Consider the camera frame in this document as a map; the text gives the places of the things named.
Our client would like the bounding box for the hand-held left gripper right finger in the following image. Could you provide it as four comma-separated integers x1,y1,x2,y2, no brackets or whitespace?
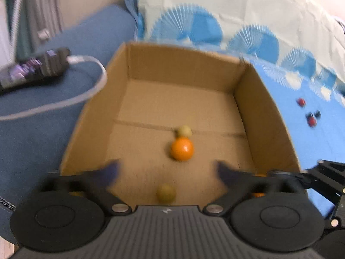
203,160,308,217

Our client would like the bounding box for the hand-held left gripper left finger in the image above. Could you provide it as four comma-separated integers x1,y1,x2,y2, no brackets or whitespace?
34,159,134,217

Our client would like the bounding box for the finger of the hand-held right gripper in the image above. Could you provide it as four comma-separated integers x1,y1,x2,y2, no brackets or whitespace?
303,160,345,205

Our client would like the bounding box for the small orange kumquat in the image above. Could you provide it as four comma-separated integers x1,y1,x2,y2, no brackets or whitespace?
170,137,194,161

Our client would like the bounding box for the yellow-green longan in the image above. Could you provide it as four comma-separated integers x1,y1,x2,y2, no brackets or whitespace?
156,183,177,204
176,125,193,138

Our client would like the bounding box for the cardboard box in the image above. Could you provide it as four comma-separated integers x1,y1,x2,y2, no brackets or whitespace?
59,41,301,213

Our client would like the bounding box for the black smartphone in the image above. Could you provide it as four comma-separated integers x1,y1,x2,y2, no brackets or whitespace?
0,47,71,95

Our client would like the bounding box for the fan-print light blue bedsheet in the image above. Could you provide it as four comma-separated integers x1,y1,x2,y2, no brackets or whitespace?
136,0,345,220

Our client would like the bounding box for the grey curtain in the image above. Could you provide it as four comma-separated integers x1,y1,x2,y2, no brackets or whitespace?
25,0,63,39

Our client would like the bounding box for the black device with cable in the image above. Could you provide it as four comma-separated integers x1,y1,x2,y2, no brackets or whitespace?
0,55,108,122

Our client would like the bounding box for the black white braided cord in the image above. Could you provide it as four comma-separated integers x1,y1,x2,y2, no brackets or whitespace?
0,196,17,212

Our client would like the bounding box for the braided steamer hose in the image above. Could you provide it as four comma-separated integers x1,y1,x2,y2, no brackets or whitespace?
5,0,28,61

